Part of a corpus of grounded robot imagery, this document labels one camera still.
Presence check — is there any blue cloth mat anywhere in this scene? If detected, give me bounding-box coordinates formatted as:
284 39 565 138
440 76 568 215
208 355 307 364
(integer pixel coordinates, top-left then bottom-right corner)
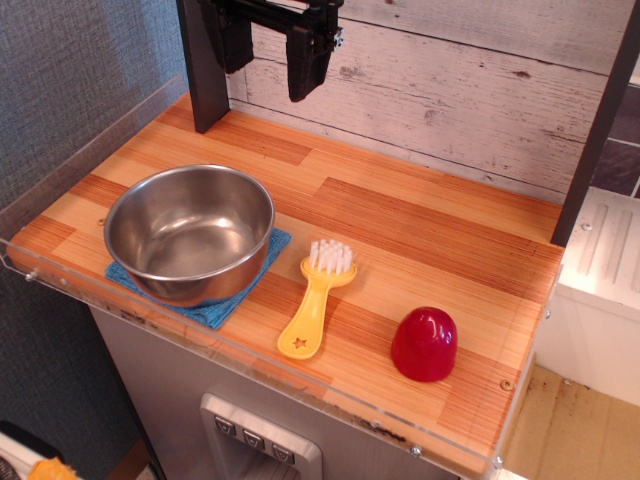
105 228 292 330

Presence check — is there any dark right support post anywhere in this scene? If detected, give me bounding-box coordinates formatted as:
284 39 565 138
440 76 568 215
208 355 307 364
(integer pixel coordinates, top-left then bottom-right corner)
551 1 639 247

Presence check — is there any yellow object at corner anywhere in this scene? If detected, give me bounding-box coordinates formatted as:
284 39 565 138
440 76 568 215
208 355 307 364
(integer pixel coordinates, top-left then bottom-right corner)
27 458 79 480

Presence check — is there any silver dispenser panel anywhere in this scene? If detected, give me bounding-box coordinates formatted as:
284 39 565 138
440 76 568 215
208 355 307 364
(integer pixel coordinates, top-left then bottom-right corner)
200 393 323 479

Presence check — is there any stainless steel bowl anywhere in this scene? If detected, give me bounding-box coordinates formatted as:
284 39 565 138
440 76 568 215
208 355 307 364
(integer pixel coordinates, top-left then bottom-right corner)
103 164 275 307

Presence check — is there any white plastic drainboard unit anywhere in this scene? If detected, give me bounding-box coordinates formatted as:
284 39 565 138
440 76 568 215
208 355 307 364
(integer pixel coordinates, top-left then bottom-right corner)
534 188 639 405

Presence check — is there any dark support post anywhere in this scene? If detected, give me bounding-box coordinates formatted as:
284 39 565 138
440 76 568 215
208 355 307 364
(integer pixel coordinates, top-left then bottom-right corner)
551 1 639 247
176 0 230 134

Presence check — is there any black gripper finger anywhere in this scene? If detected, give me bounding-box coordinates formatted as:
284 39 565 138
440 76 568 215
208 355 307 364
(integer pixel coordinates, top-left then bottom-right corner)
286 27 332 102
217 10 254 74

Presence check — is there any dark left support post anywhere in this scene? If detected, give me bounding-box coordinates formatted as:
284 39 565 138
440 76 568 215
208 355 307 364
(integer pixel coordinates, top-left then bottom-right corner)
176 0 230 134

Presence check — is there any clear acrylic guard rail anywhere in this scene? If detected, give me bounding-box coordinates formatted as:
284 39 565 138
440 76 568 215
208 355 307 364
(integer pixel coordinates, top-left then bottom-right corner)
1 77 562 479

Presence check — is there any red plastic cup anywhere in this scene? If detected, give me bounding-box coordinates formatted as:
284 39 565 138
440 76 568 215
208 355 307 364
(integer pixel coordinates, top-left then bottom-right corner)
391 307 458 382

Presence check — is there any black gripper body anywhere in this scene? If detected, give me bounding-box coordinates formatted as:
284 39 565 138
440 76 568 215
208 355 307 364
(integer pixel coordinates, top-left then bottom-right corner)
200 1 344 51

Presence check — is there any yellow scrub brush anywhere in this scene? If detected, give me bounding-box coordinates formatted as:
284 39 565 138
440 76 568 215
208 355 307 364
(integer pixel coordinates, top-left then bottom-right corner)
277 239 357 360

